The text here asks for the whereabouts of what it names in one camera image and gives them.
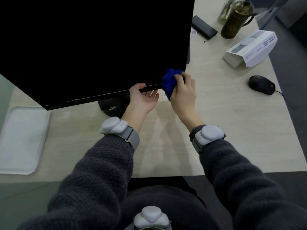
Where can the person's right hand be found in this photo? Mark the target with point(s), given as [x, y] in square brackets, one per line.
[183, 98]

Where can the person's left hand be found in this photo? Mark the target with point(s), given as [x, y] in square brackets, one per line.
[140, 102]

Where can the person's right thumb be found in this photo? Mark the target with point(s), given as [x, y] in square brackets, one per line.
[173, 93]

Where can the person's left thumb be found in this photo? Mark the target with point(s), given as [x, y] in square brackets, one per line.
[138, 87]

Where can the blue cleaning cloth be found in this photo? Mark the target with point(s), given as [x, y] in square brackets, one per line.
[169, 81]

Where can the black computer monitor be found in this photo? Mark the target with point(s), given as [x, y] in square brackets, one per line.
[96, 45]

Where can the person's right forearm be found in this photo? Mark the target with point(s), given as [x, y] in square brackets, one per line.
[230, 170]

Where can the person's left forearm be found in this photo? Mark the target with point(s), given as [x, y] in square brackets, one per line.
[103, 165]

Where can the black monitor stand base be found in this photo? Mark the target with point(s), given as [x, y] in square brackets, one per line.
[112, 106]

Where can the white left wrist tracker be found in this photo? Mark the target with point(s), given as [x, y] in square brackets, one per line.
[112, 125]

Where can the white wrist tracker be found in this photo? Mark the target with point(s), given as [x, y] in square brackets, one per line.
[209, 134]
[112, 125]

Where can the white right wrist tracker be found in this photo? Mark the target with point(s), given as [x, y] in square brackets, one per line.
[209, 134]

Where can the black rectangular case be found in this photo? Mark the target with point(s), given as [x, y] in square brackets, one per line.
[203, 27]

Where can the black computer mouse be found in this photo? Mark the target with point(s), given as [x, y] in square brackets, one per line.
[261, 85]

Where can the white cardboard box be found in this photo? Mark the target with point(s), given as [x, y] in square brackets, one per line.
[251, 49]

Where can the clear glass bottle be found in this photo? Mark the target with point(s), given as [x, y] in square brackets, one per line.
[225, 10]

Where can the person's dark sweater torso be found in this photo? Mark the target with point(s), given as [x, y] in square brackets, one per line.
[168, 203]

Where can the white chest tracker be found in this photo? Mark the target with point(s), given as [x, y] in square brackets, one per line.
[150, 217]

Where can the white plastic tray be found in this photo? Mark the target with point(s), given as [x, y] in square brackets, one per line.
[21, 141]

